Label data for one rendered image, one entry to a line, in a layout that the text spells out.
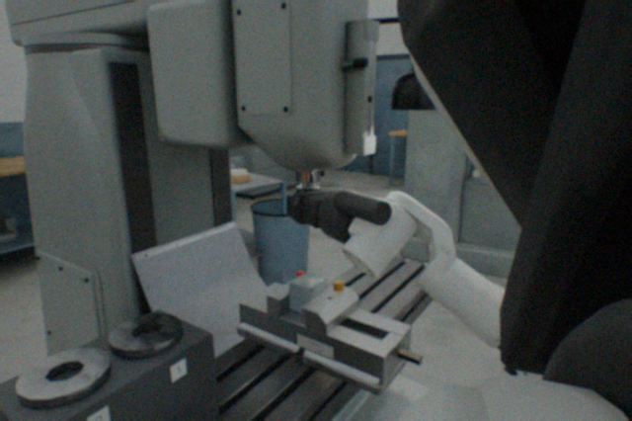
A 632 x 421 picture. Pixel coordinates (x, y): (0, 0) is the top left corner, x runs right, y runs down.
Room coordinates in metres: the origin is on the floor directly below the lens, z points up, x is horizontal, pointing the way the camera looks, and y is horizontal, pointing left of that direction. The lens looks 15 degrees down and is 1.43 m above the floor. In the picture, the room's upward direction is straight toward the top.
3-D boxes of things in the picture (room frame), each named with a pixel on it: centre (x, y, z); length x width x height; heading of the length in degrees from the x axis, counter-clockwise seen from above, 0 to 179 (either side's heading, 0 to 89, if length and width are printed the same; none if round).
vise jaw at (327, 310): (0.74, -0.03, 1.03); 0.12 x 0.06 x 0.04; 145
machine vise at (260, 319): (0.76, 0.00, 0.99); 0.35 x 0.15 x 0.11; 55
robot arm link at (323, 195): (0.70, -0.03, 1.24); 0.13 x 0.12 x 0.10; 121
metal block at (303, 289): (0.78, 0.02, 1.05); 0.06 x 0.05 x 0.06; 145
